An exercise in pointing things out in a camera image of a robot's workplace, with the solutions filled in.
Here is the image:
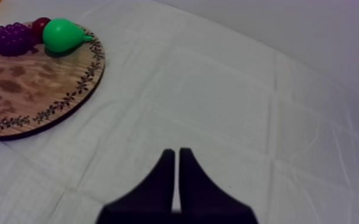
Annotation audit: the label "round wooden board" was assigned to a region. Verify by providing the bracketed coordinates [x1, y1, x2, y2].
[0, 21, 106, 141]

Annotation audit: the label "small red fruit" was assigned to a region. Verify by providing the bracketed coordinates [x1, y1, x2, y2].
[31, 17, 52, 43]

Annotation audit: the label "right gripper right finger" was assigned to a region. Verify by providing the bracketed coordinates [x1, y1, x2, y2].
[178, 147, 259, 224]

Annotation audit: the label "green toy pear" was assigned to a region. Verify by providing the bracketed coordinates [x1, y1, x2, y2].
[42, 18, 94, 53]

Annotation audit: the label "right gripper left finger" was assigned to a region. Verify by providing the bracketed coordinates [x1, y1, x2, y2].
[95, 148, 176, 224]

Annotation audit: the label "purple toy grapes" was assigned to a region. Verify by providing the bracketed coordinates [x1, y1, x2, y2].
[0, 22, 36, 57]

